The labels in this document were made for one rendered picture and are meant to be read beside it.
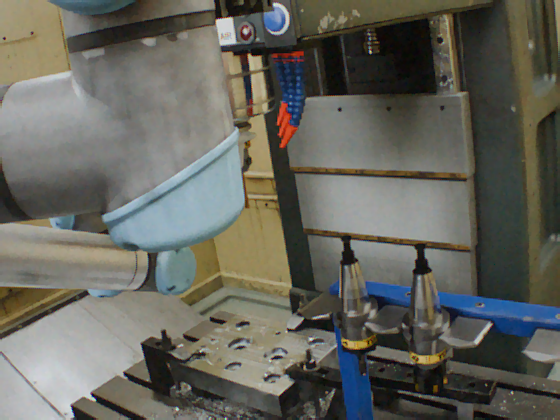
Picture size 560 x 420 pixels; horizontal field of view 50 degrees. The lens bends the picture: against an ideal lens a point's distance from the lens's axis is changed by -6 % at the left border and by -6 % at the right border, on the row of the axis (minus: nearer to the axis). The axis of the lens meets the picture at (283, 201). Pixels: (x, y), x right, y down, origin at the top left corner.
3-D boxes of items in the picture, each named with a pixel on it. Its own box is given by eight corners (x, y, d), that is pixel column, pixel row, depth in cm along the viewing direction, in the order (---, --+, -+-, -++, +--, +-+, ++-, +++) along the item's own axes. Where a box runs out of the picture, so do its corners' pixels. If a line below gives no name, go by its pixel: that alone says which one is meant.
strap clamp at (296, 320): (302, 368, 134) (292, 307, 130) (290, 365, 136) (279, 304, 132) (336, 340, 144) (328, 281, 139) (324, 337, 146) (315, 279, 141)
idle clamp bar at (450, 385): (489, 425, 105) (488, 394, 103) (359, 400, 120) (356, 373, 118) (497, 408, 109) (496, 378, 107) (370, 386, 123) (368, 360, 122)
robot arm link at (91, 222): (52, 234, 98) (36, 185, 95) (113, 211, 104) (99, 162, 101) (64, 246, 92) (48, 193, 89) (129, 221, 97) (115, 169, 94)
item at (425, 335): (458, 327, 82) (457, 311, 81) (436, 350, 78) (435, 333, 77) (417, 319, 86) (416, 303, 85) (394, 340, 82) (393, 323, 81)
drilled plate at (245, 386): (282, 417, 112) (277, 395, 110) (174, 379, 130) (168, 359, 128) (350, 356, 128) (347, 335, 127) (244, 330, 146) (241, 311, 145)
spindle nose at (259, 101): (296, 104, 108) (285, 34, 105) (226, 126, 98) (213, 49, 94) (234, 105, 119) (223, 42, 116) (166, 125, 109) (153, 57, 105)
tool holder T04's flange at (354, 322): (387, 316, 89) (385, 300, 88) (361, 335, 85) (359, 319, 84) (352, 307, 93) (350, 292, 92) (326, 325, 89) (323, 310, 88)
